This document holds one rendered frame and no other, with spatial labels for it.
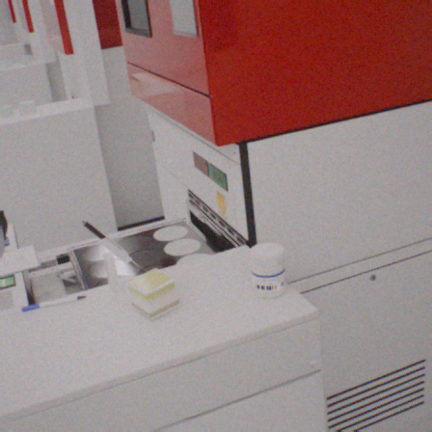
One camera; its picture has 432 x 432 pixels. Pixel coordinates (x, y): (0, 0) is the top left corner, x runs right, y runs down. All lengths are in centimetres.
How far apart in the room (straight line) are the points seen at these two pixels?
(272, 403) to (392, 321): 68
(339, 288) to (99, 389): 80
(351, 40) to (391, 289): 72
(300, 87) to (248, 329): 59
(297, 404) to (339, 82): 74
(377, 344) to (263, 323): 74
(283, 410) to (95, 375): 40
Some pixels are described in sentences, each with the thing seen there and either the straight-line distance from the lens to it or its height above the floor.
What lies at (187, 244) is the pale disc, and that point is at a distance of 164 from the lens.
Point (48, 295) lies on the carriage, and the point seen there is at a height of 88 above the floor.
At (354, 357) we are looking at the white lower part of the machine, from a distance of 181.
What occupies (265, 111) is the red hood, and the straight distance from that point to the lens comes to 138.
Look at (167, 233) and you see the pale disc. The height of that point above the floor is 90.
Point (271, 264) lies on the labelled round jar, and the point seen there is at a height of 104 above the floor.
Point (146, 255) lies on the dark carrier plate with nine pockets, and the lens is 162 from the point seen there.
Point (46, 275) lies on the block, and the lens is 163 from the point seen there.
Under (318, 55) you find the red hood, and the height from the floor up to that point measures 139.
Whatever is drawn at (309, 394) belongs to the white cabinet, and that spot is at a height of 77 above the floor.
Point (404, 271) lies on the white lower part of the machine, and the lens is 177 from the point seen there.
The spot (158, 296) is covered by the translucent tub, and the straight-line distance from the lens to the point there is 119.
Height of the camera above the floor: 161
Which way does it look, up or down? 23 degrees down
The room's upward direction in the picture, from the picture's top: 7 degrees counter-clockwise
